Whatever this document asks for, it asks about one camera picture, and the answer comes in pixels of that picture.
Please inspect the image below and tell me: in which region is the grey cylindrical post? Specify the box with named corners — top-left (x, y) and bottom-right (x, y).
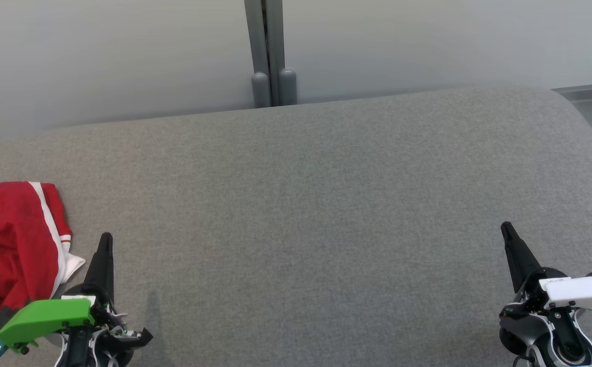
top-left (278, 68), bottom-right (298, 107)
top-left (251, 72), bottom-right (272, 108)

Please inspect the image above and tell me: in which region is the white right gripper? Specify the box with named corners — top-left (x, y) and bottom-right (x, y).
top-left (500, 221), bottom-right (592, 321)

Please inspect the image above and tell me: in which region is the grey metal door frame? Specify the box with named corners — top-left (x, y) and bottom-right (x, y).
top-left (244, 0), bottom-right (284, 108)

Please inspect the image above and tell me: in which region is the red shorts white stripe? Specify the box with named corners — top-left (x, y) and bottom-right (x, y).
top-left (0, 181), bottom-right (73, 306)

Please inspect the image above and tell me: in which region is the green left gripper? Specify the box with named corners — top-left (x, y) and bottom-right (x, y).
top-left (0, 232), bottom-right (123, 354)

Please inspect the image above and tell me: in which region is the grey partition base rail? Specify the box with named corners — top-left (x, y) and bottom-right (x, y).
top-left (551, 76), bottom-right (592, 100)

